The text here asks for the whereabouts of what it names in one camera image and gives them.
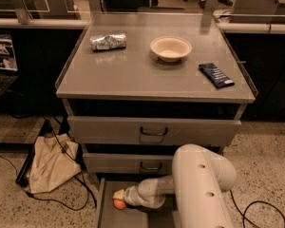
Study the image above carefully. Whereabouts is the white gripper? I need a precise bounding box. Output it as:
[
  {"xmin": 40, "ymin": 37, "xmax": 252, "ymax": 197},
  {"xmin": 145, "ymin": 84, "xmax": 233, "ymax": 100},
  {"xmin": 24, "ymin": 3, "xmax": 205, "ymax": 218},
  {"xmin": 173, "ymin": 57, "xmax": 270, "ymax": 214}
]
[{"xmin": 113, "ymin": 186, "xmax": 143, "ymax": 206}]

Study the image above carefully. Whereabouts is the orange fruit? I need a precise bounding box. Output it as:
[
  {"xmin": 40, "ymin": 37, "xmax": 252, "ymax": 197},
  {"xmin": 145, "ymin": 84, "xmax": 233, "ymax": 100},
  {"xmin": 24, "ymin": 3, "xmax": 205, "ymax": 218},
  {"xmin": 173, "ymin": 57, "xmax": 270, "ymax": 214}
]
[{"xmin": 113, "ymin": 199, "xmax": 126, "ymax": 210}]

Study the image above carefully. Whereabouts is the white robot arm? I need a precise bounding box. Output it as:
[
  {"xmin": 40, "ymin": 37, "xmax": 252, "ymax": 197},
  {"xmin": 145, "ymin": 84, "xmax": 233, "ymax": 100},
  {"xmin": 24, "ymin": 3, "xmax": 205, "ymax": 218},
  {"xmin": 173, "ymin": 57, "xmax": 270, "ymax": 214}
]
[{"xmin": 113, "ymin": 144, "xmax": 237, "ymax": 228}]

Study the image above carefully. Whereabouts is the bottom open grey drawer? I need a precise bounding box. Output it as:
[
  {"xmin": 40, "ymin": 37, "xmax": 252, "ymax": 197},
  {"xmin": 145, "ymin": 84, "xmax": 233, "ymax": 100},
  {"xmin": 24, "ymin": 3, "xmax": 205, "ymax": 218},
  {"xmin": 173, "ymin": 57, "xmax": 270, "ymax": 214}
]
[{"xmin": 93, "ymin": 177, "xmax": 209, "ymax": 228}]

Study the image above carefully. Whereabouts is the middle grey drawer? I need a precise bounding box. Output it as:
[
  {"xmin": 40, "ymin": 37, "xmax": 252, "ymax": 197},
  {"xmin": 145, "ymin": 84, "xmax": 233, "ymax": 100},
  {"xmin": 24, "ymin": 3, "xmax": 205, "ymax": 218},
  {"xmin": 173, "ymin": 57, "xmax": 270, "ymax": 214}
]
[{"xmin": 83, "ymin": 153, "xmax": 173, "ymax": 175}]

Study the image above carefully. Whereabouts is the top grey drawer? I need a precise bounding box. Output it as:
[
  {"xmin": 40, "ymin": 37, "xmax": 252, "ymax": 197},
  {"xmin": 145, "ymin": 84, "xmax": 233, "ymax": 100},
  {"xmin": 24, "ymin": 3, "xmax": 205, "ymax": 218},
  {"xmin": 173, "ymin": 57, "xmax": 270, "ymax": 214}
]
[{"xmin": 67, "ymin": 116, "xmax": 241, "ymax": 146}]

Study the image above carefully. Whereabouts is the grey metal drawer cabinet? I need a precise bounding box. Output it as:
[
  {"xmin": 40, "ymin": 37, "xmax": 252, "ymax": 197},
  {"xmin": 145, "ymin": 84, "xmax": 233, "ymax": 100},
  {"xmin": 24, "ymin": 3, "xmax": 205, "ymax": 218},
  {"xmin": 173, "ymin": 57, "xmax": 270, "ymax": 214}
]
[{"xmin": 55, "ymin": 12, "xmax": 257, "ymax": 228}]

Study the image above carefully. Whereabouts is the beige cloth bag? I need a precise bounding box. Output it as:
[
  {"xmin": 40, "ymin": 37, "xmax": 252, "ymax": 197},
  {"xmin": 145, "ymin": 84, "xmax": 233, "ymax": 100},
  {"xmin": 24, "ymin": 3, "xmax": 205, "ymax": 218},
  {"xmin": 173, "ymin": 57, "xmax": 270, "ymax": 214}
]
[{"xmin": 28, "ymin": 134, "xmax": 81, "ymax": 194}]

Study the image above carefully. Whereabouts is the dark blue snack bar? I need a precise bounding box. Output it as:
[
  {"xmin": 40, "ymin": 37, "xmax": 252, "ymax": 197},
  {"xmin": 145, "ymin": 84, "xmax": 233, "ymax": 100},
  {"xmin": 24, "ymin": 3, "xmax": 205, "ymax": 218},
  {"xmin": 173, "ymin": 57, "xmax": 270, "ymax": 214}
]
[{"xmin": 199, "ymin": 63, "xmax": 235, "ymax": 88}]

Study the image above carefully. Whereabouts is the silver foil snack bag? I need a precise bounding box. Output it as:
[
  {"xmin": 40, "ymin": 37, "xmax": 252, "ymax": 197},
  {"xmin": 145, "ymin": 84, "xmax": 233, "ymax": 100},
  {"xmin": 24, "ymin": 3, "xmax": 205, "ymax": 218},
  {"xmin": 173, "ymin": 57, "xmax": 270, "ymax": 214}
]
[{"xmin": 90, "ymin": 33, "xmax": 126, "ymax": 51}]

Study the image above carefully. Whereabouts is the beige paper bowl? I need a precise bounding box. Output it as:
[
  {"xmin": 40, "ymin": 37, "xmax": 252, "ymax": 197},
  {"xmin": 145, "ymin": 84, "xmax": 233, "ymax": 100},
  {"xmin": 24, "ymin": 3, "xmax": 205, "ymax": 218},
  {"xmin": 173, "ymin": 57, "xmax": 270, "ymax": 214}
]
[{"xmin": 150, "ymin": 36, "xmax": 192, "ymax": 63}]

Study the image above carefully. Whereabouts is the black laptop computer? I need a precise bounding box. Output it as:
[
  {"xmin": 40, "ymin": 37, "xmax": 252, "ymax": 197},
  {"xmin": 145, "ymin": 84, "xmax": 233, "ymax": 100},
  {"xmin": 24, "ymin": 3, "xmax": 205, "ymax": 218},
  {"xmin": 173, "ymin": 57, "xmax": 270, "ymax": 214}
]
[{"xmin": 0, "ymin": 31, "xmax": 18, "ymax": 97}]

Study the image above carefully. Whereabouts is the black middle drawer handle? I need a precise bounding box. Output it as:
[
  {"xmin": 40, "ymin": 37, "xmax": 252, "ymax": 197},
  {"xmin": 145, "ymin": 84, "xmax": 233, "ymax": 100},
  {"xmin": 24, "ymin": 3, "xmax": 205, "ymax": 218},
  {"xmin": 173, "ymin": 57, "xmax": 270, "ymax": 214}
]
[{"xmin": 140, "ymin": 161, "xmax": 162, "ymax": 172}]

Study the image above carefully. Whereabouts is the black drawer handle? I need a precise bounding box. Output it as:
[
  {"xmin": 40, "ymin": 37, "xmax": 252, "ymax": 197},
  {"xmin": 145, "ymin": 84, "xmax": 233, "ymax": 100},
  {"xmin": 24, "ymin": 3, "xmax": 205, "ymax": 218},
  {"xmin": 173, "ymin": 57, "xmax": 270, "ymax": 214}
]
[
  {"xmin": 140, "ymin": 161, "xmax": 162, "ymax": 172},
  {"xmin": 140, "ymin": 126, "xmax": 168, "ymax": 137}
]

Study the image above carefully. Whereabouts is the black cable left floor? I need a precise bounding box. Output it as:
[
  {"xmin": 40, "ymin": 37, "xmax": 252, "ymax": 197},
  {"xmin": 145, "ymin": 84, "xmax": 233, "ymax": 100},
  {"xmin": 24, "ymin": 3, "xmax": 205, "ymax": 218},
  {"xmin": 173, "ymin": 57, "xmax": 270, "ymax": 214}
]
[{"xmin": 0, "ymin": 114, "xmax": 98, "ymax": 212}]

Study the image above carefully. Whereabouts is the black cable floor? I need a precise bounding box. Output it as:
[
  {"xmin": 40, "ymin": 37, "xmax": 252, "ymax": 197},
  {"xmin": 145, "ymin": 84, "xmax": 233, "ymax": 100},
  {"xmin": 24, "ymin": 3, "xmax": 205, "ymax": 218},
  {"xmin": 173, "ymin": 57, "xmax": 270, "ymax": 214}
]
[
  {"xmin": 0, "ymin": 114, "xmax": 98, "ymax": 212},
  {"xmin": 229, "ymin": 189, "xmax": 285, "ymax": 228}
]

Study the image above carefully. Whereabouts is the black top drawer handle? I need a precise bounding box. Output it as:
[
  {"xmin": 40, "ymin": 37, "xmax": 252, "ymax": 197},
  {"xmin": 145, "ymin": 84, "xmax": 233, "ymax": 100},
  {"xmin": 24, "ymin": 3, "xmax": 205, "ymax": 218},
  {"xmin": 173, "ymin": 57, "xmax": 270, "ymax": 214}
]
[{"xmin": 140, "ymin": 126, "xmax": 168, "ymax": 137}]

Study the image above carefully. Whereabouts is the black cable right floor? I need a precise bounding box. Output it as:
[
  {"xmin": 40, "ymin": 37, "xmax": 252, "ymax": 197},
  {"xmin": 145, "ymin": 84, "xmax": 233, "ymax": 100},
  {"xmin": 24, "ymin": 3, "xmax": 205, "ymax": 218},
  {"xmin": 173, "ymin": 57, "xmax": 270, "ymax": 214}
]
[{"xmin": 229, "ymin": 189, "xmax": 285, "ymax": 228}]

